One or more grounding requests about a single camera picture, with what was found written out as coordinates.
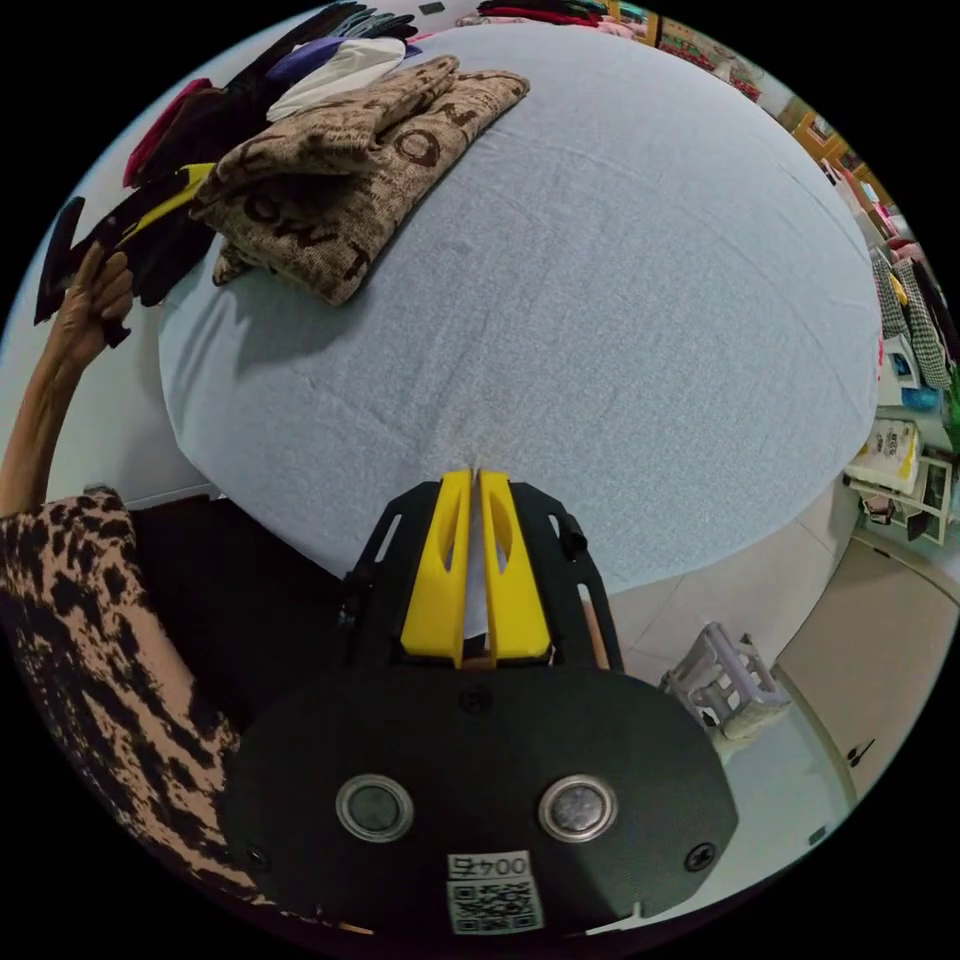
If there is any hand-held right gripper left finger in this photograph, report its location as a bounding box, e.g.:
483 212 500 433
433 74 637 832
399 469 475 669

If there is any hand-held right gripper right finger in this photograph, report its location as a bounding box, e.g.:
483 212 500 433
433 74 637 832
478 470 554 664

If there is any brown sweater with letters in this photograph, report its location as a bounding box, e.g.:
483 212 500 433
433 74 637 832
190 53 533 308

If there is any person's left forearm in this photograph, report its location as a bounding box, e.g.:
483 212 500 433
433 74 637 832
0 333 85 520

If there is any person's left hand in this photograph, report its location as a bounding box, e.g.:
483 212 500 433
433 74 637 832
55 241 137 355

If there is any pile of clothes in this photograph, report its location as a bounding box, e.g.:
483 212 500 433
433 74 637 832
122 0 423 190

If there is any grey plastic stool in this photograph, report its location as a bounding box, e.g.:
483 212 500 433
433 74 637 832
659 621 794 742

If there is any bed with light blue sheet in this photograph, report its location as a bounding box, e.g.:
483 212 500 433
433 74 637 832
156 22 884 598

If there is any person's body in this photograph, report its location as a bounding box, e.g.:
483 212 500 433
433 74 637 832
0 485 363 925

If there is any white shelf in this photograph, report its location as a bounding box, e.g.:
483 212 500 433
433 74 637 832
842 416 959 544

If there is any wooden shelf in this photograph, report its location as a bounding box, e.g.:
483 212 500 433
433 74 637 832
779 104 895 213

